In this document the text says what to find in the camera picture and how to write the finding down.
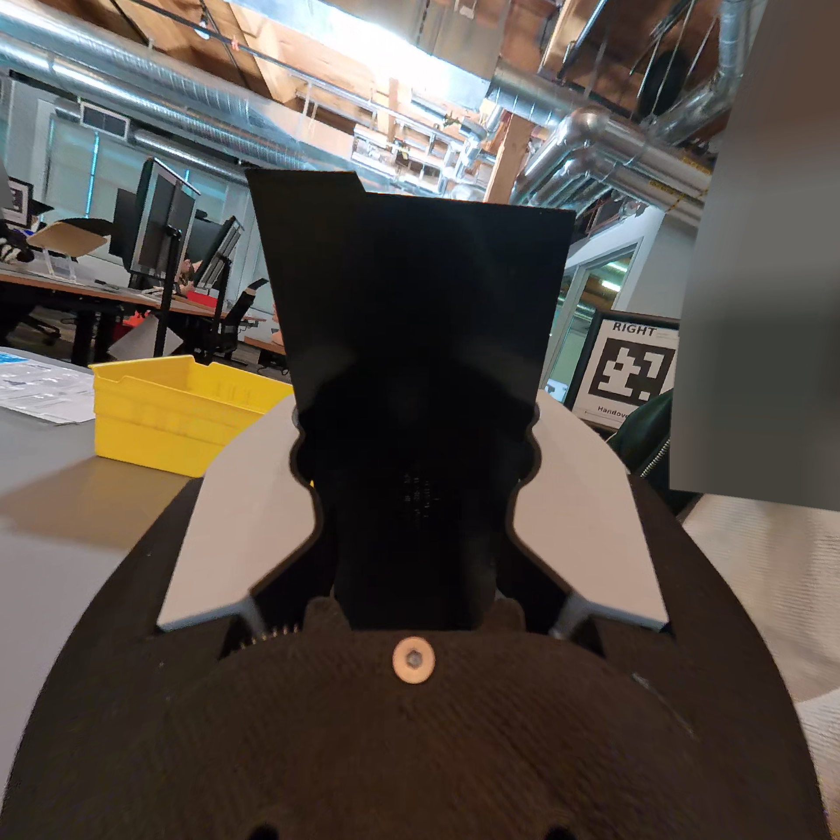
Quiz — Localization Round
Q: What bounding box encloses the white garment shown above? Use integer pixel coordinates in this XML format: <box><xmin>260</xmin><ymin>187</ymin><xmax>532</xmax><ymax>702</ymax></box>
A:
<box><xmin>682</xmin><ymin>492</ymin><xmax>840</xmax><ymax>788</ymax></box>

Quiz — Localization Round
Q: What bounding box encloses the yellow plastic bin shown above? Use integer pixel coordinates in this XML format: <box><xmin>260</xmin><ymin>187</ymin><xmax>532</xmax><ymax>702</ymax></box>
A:
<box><xmin>88</xmin><ymin>354</ymin><xmax>295</xmax><ymax>479</ymax></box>

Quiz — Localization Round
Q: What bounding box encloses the laminated paper sheet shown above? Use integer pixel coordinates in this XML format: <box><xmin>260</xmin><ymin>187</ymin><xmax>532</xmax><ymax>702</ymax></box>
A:
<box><xmin>0</xmin><ymin>351</ymin><xmax>98</xmax><ymax>426</ymax></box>

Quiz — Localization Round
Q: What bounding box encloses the cardboard sheet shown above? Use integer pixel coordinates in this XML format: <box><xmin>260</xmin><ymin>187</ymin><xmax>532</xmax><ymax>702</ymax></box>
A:
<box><xmin>26</xmin><ymin>220</ymin><xmax>109</xmax><ymax>258</ymax></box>

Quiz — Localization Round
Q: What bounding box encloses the silver air duct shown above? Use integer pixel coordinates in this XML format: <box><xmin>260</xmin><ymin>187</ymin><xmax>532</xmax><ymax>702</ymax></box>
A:
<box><xmin>512</xmin><ymin>105</ymin><xmax>716</xmax><ymax>224</ymax></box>
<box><xmin>0</xmin><ymin>33</ymin><xmax>368</xmax><ymax>172</ymax></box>

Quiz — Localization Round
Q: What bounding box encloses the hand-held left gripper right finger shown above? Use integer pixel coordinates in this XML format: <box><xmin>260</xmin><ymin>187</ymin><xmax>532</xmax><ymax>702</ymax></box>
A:
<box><xmin>508</xmin><ymin>390</ymin><xmax>670</xmax><ymax>637</ymax></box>

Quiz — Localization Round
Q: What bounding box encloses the black office monitor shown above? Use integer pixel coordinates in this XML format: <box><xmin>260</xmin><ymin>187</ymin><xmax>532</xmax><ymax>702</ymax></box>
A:
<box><xmin>108</xmin><ymin>157</ymin><xmax>201</xmax><ymax>355</ymax></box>
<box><xmin>193</xmin><ymin>217</ymin><xmax>245</xmax><ymax>293</ymax></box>

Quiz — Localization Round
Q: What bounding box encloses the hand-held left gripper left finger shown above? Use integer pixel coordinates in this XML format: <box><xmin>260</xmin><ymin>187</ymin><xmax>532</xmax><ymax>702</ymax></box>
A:
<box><xmin>156</xmin><ymin>394</ymin><xmax>337</xmax><ymax>634</ymax></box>

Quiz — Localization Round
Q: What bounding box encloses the black box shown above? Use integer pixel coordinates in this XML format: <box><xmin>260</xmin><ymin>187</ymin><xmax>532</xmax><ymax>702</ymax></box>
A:
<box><xmin>244</xmin><ymin>167</ymin><xmax>578</xmax><ymax>631</ymax></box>

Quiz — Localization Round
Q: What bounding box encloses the grey desk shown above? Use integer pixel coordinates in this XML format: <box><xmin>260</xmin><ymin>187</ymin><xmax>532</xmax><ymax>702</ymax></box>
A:
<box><xmin>0</xmin><ymin>344</ymin><xmax>217</xmax><ymax>788</ymax></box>

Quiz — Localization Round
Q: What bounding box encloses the framed marker sign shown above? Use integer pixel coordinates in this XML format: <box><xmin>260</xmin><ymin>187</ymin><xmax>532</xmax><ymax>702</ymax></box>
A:
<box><xmin>564</xmin><ymin>311</ymin><xmax>682</xmax><ymax>431</ymax></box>

